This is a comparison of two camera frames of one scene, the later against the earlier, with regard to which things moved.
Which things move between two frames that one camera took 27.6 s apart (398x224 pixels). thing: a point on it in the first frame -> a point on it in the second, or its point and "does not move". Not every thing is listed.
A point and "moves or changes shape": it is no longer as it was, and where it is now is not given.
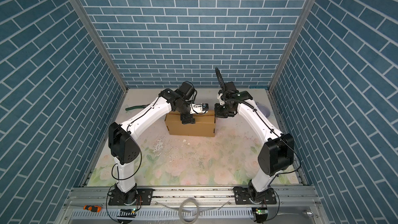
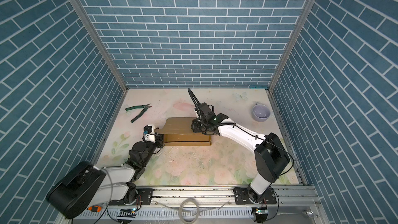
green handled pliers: x=137 y=107 does not move
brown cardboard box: x=204 y=124 moves or changes shape
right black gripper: x=218 y=113 -> x=194 y=128
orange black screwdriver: x=93 y=208 does not move
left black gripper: x=187 y=119 -> x=159 y=141
